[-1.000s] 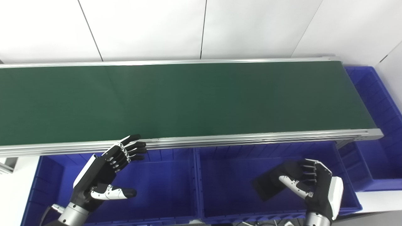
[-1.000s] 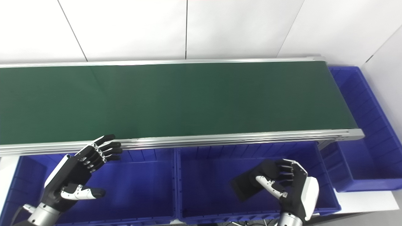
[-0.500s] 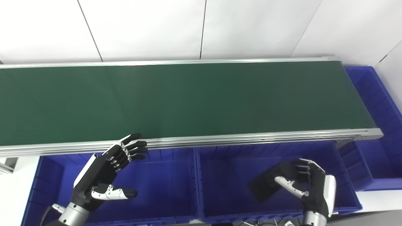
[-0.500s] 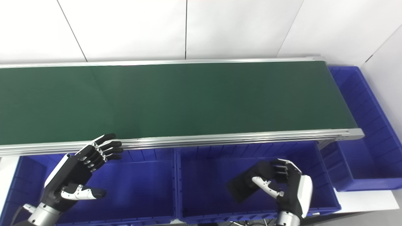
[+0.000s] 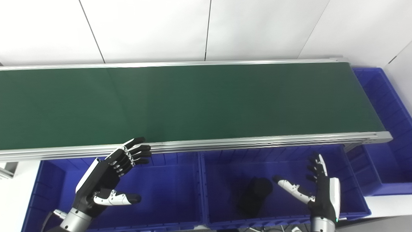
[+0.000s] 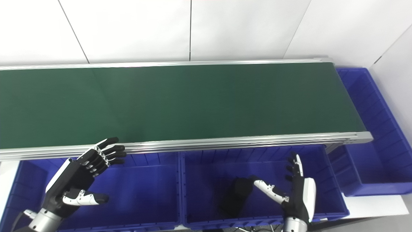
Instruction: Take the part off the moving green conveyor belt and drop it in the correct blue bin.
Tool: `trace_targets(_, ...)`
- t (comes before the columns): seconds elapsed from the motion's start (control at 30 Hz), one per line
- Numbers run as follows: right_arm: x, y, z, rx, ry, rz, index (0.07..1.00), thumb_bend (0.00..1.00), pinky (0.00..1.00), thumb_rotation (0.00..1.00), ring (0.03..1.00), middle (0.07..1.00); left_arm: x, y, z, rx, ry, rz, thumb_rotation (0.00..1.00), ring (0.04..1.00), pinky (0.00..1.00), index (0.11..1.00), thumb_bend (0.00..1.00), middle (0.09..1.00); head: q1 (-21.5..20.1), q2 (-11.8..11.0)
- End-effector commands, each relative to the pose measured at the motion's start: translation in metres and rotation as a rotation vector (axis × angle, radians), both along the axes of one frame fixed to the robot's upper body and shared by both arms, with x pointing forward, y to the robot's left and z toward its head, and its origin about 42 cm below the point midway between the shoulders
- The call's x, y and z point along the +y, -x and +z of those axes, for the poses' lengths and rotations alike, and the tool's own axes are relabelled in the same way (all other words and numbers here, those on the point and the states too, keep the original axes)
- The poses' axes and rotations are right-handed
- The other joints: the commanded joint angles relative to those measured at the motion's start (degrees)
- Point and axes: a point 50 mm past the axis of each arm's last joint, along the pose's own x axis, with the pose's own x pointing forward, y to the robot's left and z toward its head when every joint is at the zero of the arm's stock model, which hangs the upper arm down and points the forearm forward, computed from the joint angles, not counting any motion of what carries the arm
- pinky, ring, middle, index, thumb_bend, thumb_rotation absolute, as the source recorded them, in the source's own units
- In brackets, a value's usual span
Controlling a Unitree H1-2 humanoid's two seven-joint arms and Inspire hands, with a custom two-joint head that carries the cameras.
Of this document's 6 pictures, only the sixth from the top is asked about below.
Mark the black cylinder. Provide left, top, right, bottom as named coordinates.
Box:
left=219, top=177, right=256, bottom=217

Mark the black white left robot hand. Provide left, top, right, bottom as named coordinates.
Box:
left=42, top=137, right=127, bottom=219

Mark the green conveyor belt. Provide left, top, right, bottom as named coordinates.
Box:
left=0, top=62, right=367, bottom=149
left=0, top=57, right=374, bottom=161

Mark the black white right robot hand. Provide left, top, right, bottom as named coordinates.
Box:
left=253, top=154, right=317, bottom=223

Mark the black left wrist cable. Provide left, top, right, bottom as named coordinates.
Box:
left=11, top=209, right=37, bottom=232

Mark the blue plastic bin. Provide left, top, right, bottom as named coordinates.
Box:
left=0, top=153, right=182, bottom=232
left=327, top=67, right=412, bottom=198
left=179, top=144, right=351, bottom=230

